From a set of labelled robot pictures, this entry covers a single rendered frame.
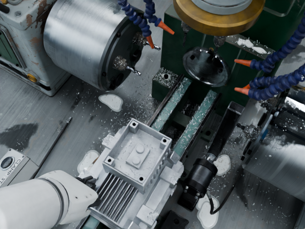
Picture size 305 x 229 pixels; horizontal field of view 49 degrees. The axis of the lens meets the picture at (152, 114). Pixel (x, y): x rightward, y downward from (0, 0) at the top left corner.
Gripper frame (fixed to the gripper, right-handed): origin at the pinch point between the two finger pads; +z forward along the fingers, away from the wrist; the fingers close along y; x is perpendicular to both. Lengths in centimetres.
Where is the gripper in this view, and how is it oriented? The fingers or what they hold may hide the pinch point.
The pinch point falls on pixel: (87, 185)
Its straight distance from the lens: 73.4
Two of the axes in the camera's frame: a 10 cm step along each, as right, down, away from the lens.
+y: 8.5, 4.7, -2.2
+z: 2.4, 0.3, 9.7
